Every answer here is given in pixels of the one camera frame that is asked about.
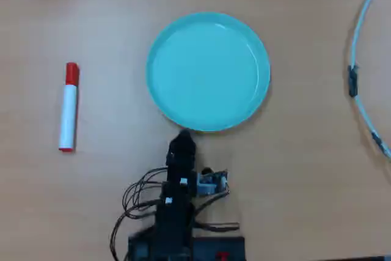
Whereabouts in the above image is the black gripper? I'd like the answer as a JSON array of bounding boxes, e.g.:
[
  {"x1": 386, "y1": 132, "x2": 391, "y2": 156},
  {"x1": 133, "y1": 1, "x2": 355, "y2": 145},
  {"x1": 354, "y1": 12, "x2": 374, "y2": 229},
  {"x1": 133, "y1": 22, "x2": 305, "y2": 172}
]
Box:
[{"x1": 166, "y1": 130, "x2": 197, "y2": 188}]

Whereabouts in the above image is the white marker pen red cap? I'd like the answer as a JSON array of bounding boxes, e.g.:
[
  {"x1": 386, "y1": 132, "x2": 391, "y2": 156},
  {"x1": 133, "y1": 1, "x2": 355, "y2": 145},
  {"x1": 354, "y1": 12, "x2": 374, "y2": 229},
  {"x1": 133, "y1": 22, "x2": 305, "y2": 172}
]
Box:
[{"x1": 58, "y1": 62, "x2": 81, "y2": 153}]

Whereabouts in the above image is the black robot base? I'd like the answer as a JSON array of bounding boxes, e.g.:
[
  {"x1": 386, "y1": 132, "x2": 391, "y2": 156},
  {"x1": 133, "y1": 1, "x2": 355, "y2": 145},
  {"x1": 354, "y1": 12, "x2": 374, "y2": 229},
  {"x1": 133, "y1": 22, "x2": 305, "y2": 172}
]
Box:
[{"x1": 126, "y1": 235, "x2": 247, "y2": 261}]

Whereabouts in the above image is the teal round shallow bowl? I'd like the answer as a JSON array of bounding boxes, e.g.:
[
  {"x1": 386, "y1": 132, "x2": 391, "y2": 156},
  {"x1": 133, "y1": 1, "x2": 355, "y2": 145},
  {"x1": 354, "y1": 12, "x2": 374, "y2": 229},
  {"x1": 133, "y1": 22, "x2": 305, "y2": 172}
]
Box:
[{"x1": 145, "y1": 12, "x2": 271, "y2": 133}]

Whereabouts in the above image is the long black tape wrap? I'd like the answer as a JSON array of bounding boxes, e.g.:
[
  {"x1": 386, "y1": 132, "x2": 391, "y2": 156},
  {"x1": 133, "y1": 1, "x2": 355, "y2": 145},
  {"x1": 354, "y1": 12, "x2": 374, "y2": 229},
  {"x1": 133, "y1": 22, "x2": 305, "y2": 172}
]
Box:
[{"x1": 347, "y1": 64, "x2": 359, "y2": 98}]

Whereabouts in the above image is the short black tape wrap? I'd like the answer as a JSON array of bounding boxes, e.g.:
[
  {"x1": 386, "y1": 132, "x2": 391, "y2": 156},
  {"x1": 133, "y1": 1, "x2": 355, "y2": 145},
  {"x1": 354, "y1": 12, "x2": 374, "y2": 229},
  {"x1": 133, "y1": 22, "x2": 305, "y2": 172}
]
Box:
[{"x1": 370, "y1": 131, "x2": 387, "y2": 153}]

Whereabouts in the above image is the small camera circuit board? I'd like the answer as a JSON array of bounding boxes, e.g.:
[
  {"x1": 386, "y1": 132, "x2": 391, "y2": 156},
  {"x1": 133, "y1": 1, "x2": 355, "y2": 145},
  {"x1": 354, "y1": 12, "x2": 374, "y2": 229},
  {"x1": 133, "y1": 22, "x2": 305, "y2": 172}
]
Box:
[{"x1": 195, "y1": 167, "x2": 230, "y2": 198}]

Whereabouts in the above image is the dark thin wire bundle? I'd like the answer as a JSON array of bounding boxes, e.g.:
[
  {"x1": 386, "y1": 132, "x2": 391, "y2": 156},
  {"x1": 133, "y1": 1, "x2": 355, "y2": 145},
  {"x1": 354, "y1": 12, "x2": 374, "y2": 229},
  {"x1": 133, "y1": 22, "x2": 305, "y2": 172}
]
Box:
[{"x1": 109, "y1": 166, "x2": 169, "y2": 261}]

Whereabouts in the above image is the dark wire loop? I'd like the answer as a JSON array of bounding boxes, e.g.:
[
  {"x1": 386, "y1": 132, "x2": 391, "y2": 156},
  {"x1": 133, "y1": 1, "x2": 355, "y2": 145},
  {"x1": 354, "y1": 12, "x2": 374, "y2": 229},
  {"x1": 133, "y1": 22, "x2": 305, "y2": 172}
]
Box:
[{"x1": 192, "y1": 189, "x2": 241, "y2": 233}]

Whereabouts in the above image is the white cable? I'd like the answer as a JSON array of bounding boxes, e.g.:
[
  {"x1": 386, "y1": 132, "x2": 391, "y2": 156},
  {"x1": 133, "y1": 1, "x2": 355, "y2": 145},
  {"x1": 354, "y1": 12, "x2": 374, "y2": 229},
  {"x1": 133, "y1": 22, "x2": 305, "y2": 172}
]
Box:
[{"x1": 349, "y1": 0, "x2": 391, "y2": 160}]

